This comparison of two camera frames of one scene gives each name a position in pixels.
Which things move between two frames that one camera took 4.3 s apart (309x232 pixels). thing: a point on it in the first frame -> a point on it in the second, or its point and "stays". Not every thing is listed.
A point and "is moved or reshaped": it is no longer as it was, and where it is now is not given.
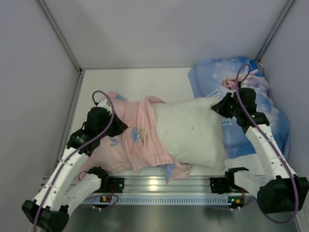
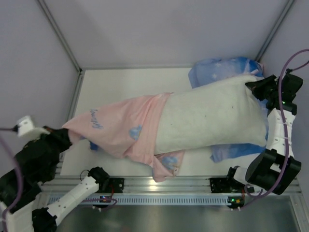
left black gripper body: (115, 125) -> (57, 136)
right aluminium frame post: (287, 8) stays
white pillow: (192, 131) is moved or reshaped
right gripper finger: (221, 106) -> (257, 86)
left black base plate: (117, 184) stays
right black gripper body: (224, 108) -> (261, 86)
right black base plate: (218, 185) stays
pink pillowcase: (136, 146) is moved or reshaped
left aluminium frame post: (64, 42) stays
